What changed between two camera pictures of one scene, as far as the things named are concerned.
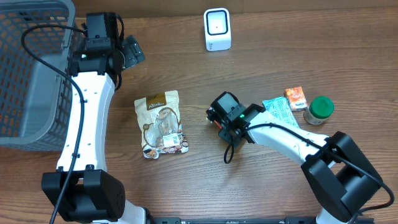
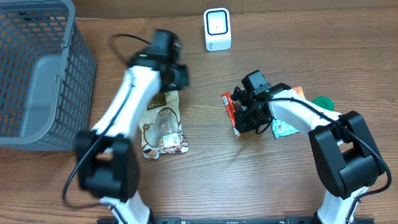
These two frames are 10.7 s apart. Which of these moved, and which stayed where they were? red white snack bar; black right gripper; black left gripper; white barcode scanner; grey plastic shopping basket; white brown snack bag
Moved: black left gripper; black right gripper; red white snack bar
Stayed: white brown snack bag; grey plastic shopping basket; white barcode scanner
